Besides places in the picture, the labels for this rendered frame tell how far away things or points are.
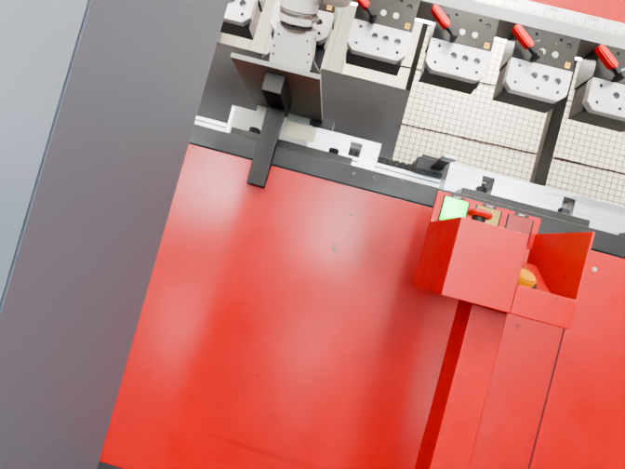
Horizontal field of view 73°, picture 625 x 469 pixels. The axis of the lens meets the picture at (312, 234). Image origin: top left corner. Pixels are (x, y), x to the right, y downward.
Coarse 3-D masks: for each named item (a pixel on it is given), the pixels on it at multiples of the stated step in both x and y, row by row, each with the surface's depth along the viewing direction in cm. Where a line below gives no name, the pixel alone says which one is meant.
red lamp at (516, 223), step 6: (510, 216) 78; (516, 216) 78; (510, 222) 78; (516, 222) 78; (522, 222) 78; (528, 222) 78; (510, 228) 78; (516, 228) 78; (522, 228) 78; (528, 228) 78; (528, 234) 78
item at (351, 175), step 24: (216, 144) 94; (240, 144) 94; (288, 168) 93; (312, 168) 93; (336, 168) 93; (360, 168) 93; (384, 192) 92; (408, 192) 92; (432, 192) 92; (600, 240) 90; (624, 240) 90
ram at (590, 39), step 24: (432, 0) 104; (456, 0) 104; (528, 0) 104; (552, 0) 103; (576, 0) 103; (600, 0) 103; (624, 0) 103; (504, 24) 105; (528, 24) 103; (552, 24) 103; (624, 48) 102
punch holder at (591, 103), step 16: (608, 48) 102; (592, 64) 104; (624, 64) 102; (576, 80) 110; (592, 80) 102; (608, 80) 102; (624, 80) 102; (576, 96) 109; (592, 96) 102; (608, 96) 101; (624, 96) 101; (576, 112) 106; (592, 112) 103; (608, 112) 101; (624, 112) 101; (608, 128) 109; (624, 128) 107
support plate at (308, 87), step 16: (240, 64) 84; (256, 64) 82; (272, 64) 81; (256, 80) 90; (288, 80) 85; (304, 80) 83; (320, 80) 82; (256, 96) 101; (304, 96) 92; (320, 96) 89; (304, 112) 103; (320, 112) 100
